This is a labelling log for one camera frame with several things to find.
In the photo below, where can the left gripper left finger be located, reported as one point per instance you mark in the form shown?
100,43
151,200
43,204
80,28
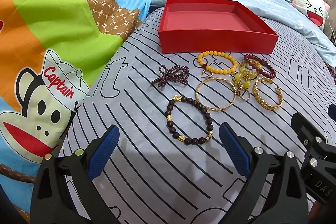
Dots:
51,200

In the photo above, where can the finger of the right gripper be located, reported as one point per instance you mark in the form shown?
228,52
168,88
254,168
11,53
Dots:
304,126
332,110

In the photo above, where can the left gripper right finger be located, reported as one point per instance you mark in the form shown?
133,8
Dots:
286,201

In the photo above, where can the thin gold bangle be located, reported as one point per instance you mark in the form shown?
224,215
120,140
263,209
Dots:
216,109

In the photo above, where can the gold hoop earring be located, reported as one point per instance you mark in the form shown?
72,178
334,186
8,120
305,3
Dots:
207,74
243,93

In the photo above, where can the garnet bead strand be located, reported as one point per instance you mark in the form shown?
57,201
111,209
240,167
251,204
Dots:
175,74

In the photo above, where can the white cat face pillow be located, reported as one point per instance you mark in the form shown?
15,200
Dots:
315,10

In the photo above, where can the grey striped bedsheet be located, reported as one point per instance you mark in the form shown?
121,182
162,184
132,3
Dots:
153,178

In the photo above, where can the red cardboard tray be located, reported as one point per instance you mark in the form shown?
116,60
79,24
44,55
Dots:
217,25

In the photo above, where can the cartoon monkey quilt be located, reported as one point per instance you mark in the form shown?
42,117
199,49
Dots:
52,51

